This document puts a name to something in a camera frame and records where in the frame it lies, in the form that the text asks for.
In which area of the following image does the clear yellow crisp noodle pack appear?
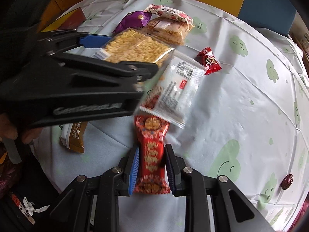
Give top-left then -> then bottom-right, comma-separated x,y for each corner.
93,27 -> 175,68

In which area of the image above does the dark red round candy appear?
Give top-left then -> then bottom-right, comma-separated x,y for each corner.
281,173 -> 294,189

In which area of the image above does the person's left hand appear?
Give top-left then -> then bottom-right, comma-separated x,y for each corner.
0,112 -> 43,146

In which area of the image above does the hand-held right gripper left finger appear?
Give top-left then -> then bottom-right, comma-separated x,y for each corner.
49,144 -> 140,232

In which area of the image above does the white floral snack packet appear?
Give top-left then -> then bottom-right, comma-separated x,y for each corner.
143,4 -> 194,25

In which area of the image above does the orange biscuit packet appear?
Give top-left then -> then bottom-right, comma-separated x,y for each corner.
144,17 -> 195,46

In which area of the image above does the small red candy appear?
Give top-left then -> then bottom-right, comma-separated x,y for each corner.
195,47 -> 222,76

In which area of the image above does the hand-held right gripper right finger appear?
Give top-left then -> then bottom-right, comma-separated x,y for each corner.
164,144 -> 273,232

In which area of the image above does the maroon gold box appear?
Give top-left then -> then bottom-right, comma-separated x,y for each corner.
40,7 -> 87,33

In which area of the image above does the red gold snack packet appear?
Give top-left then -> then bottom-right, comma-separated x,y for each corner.
133,114 -> 171,195

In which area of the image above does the maroon patterned clothing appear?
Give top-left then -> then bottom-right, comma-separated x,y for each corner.
0,147 -> 26,200

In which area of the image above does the cloud print tablecloth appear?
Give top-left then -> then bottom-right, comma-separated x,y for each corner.
31,0 -> 309,232

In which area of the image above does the purple snack packet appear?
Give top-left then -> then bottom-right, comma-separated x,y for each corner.
113,11 -> 152,35

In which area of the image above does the colour block sofa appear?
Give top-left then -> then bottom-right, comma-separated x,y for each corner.
185,0 -> 297,36

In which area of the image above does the brown white snack packet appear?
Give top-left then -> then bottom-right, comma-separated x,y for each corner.
59,121 -> 89,154

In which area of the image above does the white red-label snack packet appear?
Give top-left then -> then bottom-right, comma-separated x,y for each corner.
133,50 -> 206,129

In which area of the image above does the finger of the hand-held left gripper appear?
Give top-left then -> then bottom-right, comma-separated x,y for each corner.
49,53 -> 159,95
40,29 -> 114,56

